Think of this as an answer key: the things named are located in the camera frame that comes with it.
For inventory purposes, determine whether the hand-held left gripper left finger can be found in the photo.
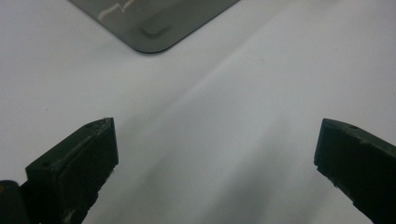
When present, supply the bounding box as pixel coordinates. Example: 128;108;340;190
20;117;120;224

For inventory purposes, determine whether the transparent grey plastic box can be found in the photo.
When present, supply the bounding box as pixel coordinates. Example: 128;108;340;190
68;0;241;54

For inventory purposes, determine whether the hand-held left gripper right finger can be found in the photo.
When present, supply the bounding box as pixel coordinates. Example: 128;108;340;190
313;118;396;224

